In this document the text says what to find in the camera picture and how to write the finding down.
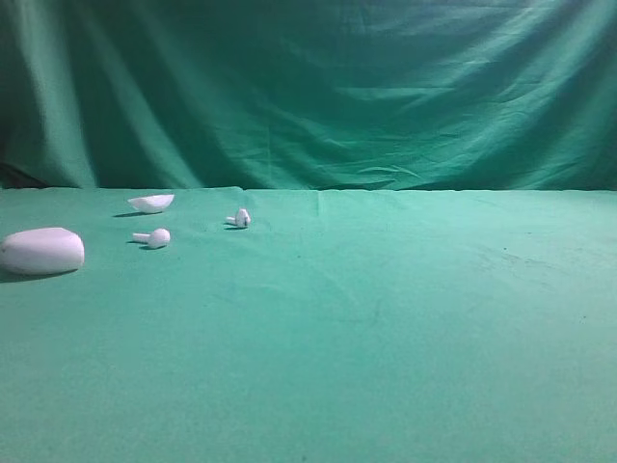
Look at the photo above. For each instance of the white earbud with dark tip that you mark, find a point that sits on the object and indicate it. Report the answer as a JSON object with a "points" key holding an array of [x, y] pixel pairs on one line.
{"points": [[240, 220]]}

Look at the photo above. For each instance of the white earbud near case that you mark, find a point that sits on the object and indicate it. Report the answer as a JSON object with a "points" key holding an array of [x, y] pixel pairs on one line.
{"points": [[156, 239]]}

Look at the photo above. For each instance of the white earbud case lid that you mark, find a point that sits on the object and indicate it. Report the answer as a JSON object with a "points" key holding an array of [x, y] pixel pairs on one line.
{"points": [[151, 204]]}

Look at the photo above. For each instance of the white earbud case base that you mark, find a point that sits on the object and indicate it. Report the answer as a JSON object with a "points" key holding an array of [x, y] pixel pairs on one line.
{"points": [[42, 252]]}

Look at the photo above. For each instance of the green backdrop cloth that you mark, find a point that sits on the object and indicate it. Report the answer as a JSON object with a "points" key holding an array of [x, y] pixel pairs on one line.
{"points": [[399, 95]]}

